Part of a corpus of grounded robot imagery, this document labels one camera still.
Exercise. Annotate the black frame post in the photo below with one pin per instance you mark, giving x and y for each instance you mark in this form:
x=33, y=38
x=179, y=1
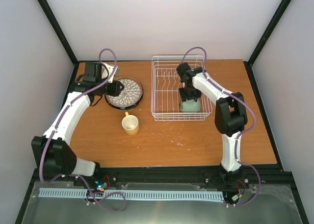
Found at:
x=283, y=5
x=58, y=30

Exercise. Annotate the floral patterned plate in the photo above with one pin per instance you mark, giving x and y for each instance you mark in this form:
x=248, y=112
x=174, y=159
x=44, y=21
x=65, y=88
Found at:
x=125, y=92

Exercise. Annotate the black right frame post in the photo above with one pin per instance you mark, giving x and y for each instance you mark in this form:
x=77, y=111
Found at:
x=283, y=5

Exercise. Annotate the black rimmed plate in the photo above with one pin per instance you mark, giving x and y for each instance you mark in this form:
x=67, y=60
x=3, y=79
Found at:
x=127, y=107

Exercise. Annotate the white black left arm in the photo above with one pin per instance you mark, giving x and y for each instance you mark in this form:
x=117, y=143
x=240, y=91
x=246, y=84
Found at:
x=52, y=151

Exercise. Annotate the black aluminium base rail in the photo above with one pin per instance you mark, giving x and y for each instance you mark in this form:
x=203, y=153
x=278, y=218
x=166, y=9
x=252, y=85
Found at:
x=210, y=177

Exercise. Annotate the yellow mug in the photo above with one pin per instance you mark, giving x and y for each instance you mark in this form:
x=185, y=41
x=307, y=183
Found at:
x=130, y=124

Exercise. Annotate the white wire dish rack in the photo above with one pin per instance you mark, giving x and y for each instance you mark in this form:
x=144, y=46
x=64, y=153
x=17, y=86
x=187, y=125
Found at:
x=165, y=98

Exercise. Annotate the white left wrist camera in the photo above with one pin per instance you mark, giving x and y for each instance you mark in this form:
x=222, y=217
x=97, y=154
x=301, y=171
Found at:
x=109, y=72

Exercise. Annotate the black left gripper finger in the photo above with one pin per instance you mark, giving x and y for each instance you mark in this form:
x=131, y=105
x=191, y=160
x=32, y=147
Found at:
x=119, y=91
x=120, y=84

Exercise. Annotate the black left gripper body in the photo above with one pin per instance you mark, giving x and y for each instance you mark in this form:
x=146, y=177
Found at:
x=112, y=91

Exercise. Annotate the black left frame post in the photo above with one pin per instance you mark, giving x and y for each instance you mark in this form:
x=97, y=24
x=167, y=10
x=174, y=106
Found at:
x=58, y=30

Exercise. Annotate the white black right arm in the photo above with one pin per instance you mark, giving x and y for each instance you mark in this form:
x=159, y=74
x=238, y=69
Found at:
x=230, y=115

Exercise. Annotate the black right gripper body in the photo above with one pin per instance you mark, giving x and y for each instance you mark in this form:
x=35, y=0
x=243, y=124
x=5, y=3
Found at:
x=190, y=92

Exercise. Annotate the light blue cable duct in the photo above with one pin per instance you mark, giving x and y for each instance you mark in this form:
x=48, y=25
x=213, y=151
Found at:
x=137, y=195

